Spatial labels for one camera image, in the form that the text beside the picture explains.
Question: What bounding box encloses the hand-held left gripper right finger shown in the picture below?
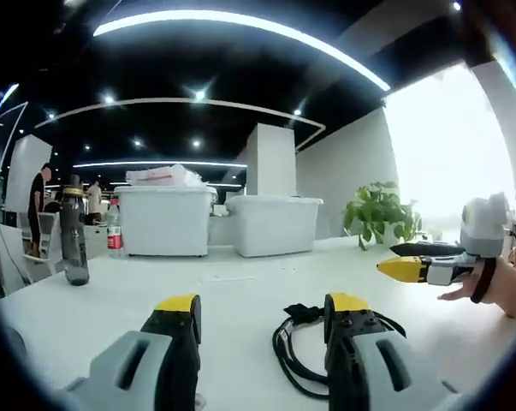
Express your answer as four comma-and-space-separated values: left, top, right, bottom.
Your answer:
323, 293, 462, 411

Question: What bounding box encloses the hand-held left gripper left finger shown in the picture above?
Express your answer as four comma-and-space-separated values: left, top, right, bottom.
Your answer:
60, 294, 204, 411

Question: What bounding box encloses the black data cable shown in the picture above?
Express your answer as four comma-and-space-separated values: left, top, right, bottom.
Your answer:
272, 303, 406, 397

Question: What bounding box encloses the white desktop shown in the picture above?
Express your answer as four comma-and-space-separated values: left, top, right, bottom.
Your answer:
0, 236, 516, 411

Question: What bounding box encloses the person's right hand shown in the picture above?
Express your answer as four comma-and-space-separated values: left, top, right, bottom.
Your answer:
436, 255, 516, 319

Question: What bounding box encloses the green potted plant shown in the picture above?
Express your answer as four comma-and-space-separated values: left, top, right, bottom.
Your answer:
342, 181, 424, 250

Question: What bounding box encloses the red label plastic bottle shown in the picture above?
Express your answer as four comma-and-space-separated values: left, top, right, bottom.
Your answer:
106, 198, 125, 259

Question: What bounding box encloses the dark tinted water bottle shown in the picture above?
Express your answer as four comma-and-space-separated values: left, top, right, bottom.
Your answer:
59, 174, 91, 286

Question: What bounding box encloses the small white storage bin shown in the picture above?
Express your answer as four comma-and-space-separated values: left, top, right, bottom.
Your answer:
226, 195, 324, 259

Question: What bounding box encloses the large white storage bin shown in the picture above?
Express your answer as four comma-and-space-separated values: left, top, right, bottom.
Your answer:
113, 184, 218, 259

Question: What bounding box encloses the white office chair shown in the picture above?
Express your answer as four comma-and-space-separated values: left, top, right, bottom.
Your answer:
21, 211, 60, 263

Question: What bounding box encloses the white square pillar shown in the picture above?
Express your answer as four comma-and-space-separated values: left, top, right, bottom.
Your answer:
245, 122, 298, 198

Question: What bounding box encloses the stack of white bags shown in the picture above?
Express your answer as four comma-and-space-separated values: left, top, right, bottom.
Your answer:
125, 164, 210, 188

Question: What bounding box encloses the black wrist strap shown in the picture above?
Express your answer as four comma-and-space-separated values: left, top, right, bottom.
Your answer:
470, 256, 498, 305

